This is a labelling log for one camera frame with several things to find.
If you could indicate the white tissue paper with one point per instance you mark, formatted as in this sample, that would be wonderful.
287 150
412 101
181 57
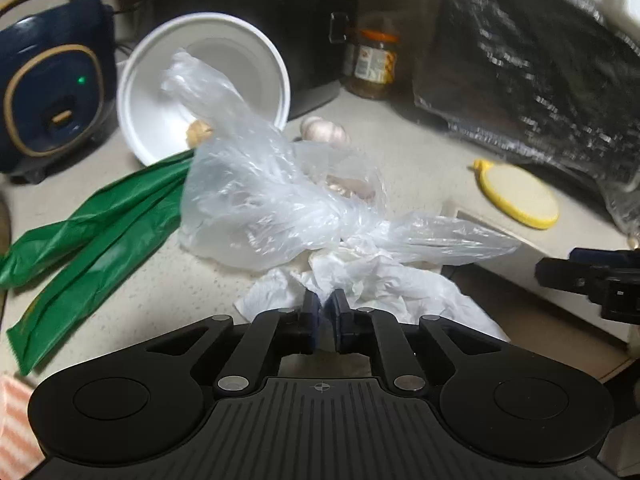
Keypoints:
400 295

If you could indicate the white bowl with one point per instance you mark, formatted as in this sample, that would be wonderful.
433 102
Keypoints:
150 110

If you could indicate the brown food scrap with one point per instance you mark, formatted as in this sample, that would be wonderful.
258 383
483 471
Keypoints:
199 132

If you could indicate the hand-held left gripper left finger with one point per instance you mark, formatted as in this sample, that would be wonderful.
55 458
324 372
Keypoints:
311 312

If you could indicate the black plastic bag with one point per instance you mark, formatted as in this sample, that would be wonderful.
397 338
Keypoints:
525 60

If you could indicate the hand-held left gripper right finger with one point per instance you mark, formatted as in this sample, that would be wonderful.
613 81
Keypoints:
336 312

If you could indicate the small blue rice cooker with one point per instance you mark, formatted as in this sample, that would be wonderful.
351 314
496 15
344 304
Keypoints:
50 85

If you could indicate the yellow round lid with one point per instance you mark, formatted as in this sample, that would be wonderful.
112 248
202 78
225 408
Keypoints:
520 192

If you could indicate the green plastic wrapper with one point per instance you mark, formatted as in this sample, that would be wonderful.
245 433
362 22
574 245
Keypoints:
90 220
100 280

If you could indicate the black rice cooker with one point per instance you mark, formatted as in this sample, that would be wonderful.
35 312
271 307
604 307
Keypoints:
260 25

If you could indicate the garlic bulb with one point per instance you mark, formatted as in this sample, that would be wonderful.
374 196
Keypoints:
322 130

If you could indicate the glass jar orange lid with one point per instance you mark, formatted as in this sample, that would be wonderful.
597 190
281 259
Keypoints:
372 60

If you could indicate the clear plastic bag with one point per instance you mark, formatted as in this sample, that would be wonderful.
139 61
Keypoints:
260 200

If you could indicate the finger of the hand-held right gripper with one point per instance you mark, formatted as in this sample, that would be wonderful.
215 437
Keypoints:
565 275
605 256

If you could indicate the orange striped cloth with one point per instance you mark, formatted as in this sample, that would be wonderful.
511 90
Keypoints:
15 425

